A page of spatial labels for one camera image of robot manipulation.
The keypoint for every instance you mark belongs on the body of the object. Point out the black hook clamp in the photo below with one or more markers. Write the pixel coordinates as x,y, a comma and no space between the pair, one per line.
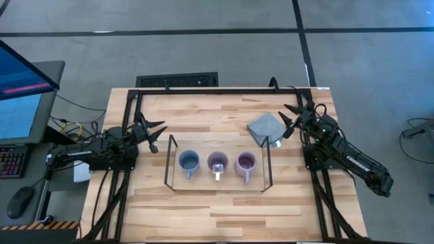
273,83

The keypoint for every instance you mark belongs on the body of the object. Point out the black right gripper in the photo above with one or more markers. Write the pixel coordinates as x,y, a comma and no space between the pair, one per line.
305,122

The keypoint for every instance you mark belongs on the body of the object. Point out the blue-grey mug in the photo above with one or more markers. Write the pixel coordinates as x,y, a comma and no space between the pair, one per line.
188,162

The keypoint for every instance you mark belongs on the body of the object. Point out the white box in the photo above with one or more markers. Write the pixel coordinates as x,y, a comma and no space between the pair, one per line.
81,173

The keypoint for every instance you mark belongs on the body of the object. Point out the black computer mouse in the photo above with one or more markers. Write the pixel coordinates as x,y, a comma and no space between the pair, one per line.
19,201

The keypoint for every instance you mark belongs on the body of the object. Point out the wooden shelf with black frame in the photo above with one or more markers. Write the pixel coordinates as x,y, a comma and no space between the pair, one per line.
220,183

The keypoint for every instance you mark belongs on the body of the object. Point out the grey folded cloth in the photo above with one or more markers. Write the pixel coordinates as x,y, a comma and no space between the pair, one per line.
266,128

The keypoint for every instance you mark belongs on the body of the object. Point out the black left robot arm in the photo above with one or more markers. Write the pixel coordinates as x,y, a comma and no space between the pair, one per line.
84,154

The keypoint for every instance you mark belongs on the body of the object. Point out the black keyboard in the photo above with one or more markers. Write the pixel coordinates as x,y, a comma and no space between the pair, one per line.
12,161

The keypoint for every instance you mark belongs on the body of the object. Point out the black perforated box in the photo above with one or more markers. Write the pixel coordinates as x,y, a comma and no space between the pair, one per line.
176,80

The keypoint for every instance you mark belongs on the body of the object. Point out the computer monitor with blue screen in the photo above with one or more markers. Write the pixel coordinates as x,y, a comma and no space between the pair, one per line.
20,78

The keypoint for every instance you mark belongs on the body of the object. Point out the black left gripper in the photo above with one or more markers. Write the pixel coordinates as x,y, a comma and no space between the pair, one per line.
140,132

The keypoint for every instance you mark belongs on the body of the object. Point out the mauve mug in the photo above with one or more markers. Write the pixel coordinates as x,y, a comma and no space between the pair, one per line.
245,164

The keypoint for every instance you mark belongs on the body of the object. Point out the black metal table frame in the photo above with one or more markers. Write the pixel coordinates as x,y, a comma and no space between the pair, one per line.
220,91

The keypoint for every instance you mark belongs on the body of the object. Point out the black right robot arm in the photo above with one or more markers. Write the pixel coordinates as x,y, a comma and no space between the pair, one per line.
356,162

